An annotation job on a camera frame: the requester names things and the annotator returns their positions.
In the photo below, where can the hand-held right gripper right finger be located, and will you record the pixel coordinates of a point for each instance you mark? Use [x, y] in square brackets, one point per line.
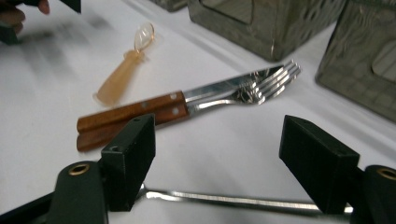
[320, 165]

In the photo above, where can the translucent grey storage bin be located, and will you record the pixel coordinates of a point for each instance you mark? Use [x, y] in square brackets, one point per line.
[249, 37]
[351, 62]

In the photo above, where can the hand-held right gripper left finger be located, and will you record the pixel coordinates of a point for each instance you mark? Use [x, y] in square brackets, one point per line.
[130, 161]

